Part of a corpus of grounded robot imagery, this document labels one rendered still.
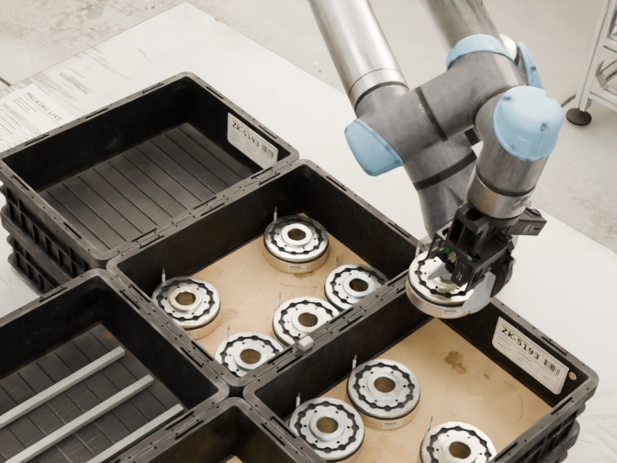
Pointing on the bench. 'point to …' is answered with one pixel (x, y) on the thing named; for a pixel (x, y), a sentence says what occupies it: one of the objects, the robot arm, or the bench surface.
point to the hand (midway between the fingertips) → (464, 291)
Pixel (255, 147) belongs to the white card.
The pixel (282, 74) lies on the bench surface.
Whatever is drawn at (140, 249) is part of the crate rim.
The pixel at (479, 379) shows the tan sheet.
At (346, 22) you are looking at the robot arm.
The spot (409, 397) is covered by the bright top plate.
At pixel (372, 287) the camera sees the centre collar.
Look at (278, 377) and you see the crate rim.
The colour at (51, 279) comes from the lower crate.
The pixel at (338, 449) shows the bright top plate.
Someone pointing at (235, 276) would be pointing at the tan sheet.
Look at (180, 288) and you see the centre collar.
